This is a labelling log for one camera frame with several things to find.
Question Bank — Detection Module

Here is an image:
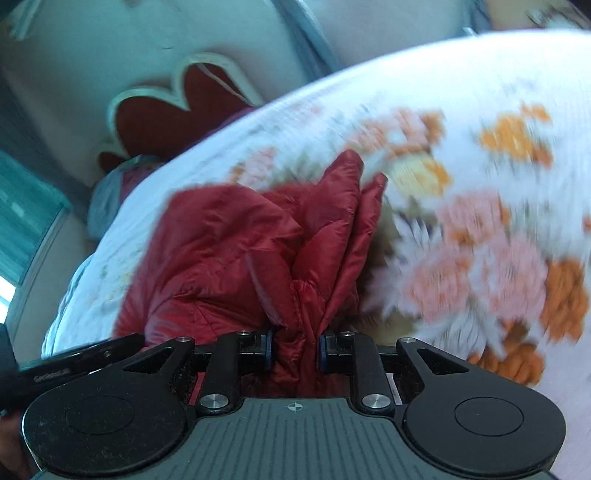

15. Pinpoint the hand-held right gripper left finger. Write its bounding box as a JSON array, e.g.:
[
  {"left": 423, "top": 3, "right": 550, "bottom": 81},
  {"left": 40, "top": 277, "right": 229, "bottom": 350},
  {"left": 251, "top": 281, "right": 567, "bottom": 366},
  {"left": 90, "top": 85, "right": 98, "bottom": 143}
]
[{"left": 124, "top": 329, "right": 279, "bottom": 415}]

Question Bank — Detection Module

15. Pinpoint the red heart-shaped headboard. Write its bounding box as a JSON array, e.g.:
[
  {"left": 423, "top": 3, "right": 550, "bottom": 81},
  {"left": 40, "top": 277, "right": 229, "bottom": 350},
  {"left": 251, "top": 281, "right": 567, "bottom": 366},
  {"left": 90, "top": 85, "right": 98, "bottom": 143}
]
[{"left": 96, "top": 52, "right": 264, "bottom": 175}]

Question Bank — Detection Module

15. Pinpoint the grey-blue curtain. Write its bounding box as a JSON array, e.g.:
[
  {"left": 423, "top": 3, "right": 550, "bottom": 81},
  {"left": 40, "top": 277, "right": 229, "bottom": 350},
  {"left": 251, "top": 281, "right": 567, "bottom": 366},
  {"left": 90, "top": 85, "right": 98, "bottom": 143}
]
[{"left": 272, "top": 0, "right": 345, "bottom": 75}]

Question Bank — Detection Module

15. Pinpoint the white floral blanket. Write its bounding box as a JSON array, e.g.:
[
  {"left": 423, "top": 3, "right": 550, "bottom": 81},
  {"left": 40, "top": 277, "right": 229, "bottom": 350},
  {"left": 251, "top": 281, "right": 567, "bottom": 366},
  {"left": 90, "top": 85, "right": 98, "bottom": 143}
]
[{"left": 41, "top": 28, "right": 591, "bottom": 480}]

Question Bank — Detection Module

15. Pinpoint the light blue cloth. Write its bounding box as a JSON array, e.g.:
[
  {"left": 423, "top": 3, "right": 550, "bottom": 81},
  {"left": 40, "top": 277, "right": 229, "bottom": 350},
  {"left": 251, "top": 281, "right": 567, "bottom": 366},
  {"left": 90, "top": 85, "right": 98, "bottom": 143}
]
[{"left": 87, "top": 154, "right": 160, "bottom": 241}]

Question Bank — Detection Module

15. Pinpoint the red puffer jacket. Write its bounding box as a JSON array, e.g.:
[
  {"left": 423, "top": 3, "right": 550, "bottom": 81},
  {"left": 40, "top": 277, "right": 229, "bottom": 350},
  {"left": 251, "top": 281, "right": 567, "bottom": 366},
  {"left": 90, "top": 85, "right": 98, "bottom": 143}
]
[{"left": 113, "top": 148, "right": 389, "bottom": 398}]

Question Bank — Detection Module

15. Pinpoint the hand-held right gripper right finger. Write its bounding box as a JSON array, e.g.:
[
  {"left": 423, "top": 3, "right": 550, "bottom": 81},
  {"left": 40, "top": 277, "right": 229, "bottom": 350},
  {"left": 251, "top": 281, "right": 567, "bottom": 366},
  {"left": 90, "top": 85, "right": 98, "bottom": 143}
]
[{"left": 318, "top": 329, "right": 468, "bottom": 415}]

